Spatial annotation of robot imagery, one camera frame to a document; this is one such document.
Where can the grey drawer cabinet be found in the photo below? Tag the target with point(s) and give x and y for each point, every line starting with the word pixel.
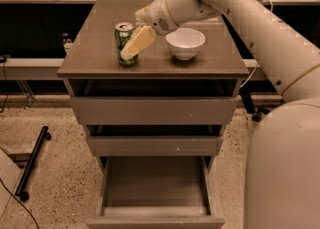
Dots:
pixel 94 57

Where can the top grey drawer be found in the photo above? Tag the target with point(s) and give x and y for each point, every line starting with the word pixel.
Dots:
pixel 154 102

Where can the white ceramic bowl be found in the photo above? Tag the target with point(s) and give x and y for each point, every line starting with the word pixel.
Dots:
pixel 185 43

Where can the grey drawer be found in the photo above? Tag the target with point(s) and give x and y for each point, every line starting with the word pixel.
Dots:
pixel 155 140
pixel 154 102
pixel 155 193

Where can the black office chair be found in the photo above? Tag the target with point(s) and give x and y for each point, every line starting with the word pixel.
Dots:
pixel 257 113

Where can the middle grey drawer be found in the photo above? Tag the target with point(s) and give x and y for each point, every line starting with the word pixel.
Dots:
pixel 155 140

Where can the small bottle behind cabinet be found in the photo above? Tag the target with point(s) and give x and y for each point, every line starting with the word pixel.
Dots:
pixel 67 42

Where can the bottom grey drawer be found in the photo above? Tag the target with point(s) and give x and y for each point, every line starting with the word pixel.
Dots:
pixel 155 193

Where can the green soda can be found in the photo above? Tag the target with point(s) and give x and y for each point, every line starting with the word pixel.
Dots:
pixel 123 32

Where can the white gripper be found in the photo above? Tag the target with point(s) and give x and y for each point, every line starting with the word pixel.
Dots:
pixel 157 17

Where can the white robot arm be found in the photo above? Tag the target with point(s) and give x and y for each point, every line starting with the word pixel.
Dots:
pixel 282 182

